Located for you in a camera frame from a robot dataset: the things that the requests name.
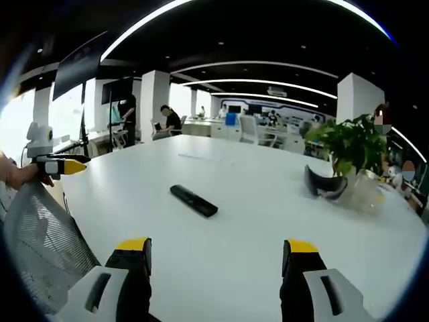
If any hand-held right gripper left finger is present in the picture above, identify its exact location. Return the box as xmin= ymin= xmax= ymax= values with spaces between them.
xmin=56 ymin=236 xmax=153 ymax=322

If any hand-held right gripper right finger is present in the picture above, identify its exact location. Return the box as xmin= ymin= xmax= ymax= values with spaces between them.
xmin=280 ymin=238 xmax=376 ymax=322

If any black remote control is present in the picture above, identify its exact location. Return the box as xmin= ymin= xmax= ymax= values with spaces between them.
xmin=170 ymin=184 xmax=219 ymax=219

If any person's left hand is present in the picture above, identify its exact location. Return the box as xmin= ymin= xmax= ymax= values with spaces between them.
xmin=0 ymin=151 xmax=54 ymax=192

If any black tripod stand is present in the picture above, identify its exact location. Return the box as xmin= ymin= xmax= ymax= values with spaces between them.
xmin=53 ymin=78 xmax=93 ymax=158

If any grey mesh office chair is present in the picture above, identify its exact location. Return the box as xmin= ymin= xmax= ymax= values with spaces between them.
xmin=2 ymin=180 xmax=101 ymax=315

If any black hanging monitor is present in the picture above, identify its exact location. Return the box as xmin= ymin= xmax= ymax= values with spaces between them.
xmin=52 ymin=30 xmax=109 ymax=101

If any black curved headset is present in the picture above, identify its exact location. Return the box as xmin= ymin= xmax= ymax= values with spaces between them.
xmin=304 ymin=164 xmax=349 ymax=201

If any clear glass vase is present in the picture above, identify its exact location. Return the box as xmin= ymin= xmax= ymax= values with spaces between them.
xmin=338 ymin=167 xmax=386 ymax=214

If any green potted plant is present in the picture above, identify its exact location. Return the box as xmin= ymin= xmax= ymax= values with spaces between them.
xmin=304 ymin=113 xmax=389 ymax=177

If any white office chair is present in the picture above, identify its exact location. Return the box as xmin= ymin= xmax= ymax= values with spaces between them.
xmin=239 ymin=115 xmax=261 ymax=145

